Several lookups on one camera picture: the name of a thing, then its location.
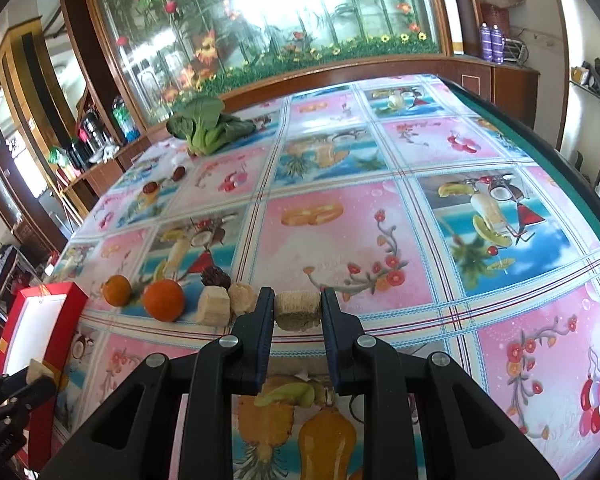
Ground woven basket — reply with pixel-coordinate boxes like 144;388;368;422
479;0;527;36

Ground green bottle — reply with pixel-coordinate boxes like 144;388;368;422
111;96;141;143

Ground wooden display shelf unit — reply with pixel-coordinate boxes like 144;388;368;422
0;15;111;241

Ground black thermos jug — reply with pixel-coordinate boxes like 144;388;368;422
80;112;106;153

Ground flower painted glass partition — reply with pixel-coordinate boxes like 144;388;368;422
80;0;453;111

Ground orange with green stem end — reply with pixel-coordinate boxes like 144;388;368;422
102;275;132;307

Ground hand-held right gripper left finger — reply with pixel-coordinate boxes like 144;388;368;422
40;286;276;480

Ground green packet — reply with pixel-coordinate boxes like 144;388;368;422
47;146;71;171

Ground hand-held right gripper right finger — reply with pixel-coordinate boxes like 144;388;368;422
320;287;561;480

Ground plain round orange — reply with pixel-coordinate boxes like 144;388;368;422
143;279;186;322

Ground metal wire rack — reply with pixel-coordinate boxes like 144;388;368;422
504;37;528;66

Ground curved wooden cabinet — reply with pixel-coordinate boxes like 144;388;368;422
215;55;541;128

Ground green bok choy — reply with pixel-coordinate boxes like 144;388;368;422
166;96;257;157

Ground dark shoes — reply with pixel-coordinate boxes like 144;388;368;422
570;57;600;96

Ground fruit printed tablecloth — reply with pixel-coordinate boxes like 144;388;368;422
27;74;600;480

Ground beige puffed rice cake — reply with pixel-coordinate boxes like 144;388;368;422
197;286;231;327
27;357;57;387
228;282;257;317
274;290;323;332

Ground red box with white inside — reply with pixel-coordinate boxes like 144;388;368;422
0;282;88;466

